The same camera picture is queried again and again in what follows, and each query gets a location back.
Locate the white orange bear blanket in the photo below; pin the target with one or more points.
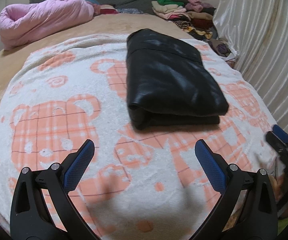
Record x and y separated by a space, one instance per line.
59 120

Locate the pink quilted duvet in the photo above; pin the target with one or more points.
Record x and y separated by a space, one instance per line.
41 17

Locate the black leather jacket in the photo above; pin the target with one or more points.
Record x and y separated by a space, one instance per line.
169 80

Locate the white satin curtain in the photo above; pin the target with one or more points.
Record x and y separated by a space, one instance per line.
271 55

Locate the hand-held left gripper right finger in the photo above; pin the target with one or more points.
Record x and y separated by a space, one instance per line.
210 166

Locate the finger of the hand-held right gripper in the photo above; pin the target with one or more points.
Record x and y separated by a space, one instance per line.
274 142
281 133

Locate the pile of folded clothes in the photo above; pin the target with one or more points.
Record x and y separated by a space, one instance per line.
171 10

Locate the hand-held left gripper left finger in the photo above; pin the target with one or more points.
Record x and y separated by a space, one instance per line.
80 165

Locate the red pillow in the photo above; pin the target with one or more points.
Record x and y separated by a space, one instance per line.
108 10

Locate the bag of clothes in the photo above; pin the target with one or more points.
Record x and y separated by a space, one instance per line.
221 47

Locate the blue patterned pillow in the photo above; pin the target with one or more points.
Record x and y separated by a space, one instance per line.
129 11

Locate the teal pillow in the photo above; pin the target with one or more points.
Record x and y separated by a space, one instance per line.
91 1

